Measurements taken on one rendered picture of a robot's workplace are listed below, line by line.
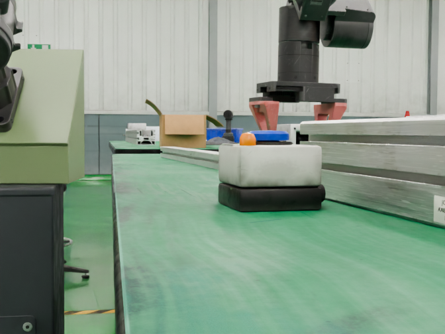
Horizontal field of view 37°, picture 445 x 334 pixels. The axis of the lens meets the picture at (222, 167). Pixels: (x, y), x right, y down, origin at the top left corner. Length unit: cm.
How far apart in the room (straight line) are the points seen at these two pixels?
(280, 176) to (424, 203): 14
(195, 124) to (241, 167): 238
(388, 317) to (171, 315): 8
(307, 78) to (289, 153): 31
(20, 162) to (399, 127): 55
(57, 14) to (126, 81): 162
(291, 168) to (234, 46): 1149
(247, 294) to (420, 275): 10
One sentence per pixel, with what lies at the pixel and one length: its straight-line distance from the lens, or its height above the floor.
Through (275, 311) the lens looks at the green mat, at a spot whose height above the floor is 78.
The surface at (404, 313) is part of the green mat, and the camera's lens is 28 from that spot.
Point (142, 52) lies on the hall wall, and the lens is 1190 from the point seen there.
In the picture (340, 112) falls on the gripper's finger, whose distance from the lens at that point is 92.
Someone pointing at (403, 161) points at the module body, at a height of 83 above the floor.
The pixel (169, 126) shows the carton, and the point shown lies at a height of 88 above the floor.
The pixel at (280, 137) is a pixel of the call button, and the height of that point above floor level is 85.
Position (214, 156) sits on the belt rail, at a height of 80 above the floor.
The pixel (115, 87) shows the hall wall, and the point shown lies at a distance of 1184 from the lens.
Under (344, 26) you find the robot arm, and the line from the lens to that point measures 93.
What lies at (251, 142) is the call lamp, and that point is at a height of 84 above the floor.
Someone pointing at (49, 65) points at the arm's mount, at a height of 95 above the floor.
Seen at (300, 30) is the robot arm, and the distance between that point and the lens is 91.
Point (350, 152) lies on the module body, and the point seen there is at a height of 83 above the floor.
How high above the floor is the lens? 85
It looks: 3 degrees down
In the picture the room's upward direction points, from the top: straight up
